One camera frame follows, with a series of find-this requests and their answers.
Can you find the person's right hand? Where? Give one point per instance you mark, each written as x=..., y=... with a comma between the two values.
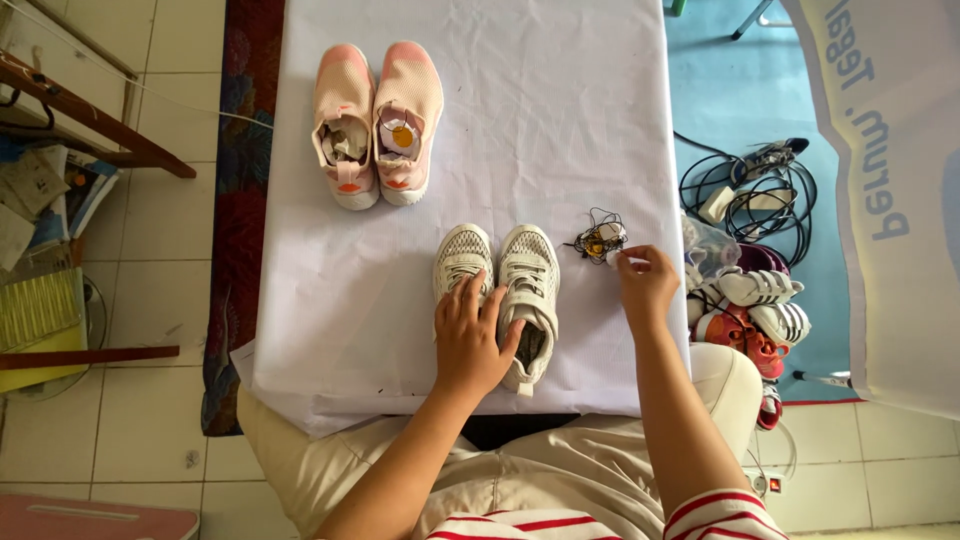
x=649, y=289

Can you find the person's left hand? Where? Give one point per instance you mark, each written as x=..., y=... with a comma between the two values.
x=469, y=352

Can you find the small white paper wad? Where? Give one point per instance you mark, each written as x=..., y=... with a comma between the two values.
x=612, y=259

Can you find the beige mesh lace-up sneaker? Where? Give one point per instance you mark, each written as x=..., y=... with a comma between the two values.
x=462, y=251

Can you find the clear plastic bag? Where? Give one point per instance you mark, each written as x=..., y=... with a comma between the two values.
x=705, y=240

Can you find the white power adapter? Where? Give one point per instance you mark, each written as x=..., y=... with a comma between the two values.
x=716, y=204

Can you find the heap of shoes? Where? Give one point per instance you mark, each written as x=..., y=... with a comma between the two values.
x=757, y=315

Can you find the beige trousers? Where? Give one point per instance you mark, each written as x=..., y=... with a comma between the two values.
x=570, y=465

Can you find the metal rod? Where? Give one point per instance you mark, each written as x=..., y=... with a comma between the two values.
x=821, y=379

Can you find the white table cloth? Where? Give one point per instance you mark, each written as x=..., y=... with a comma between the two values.
x=525, y=112

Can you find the white paper shoe stuffing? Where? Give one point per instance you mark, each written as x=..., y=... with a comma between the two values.
x=390, y=144

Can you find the orange round tag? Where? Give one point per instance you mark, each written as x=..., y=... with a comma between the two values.
x=403, y=136

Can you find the white power strip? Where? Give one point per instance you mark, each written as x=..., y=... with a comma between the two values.
x=769, y=484

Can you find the red white striped shirt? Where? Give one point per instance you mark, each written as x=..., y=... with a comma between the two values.
x=720, y=517

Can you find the crumpled paper shoe stuffing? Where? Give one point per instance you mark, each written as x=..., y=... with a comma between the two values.
x=345, y=142

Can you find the dark patterned rug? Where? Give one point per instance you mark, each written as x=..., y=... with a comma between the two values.
x=244, y=225

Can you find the white printed banner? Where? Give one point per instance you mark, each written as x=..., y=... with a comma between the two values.
x=900, y=225

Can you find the pink knit sneaker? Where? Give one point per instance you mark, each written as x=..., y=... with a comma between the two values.
x=411, y=82
x=343, y=86

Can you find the metal chair leg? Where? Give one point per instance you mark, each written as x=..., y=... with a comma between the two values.
x=754, y=16

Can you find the brown wooden bar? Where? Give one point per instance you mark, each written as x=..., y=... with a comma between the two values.
x=90, y=357

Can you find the pink plastic stool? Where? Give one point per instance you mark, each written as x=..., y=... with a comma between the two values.
x=82, y=517

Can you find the green woven mat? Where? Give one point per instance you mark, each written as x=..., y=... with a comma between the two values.
x=37, y=315

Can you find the brown wooden table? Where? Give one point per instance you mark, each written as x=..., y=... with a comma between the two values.
x=90, y=116

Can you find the pile of papers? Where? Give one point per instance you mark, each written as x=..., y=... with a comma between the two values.
x=45, y=195

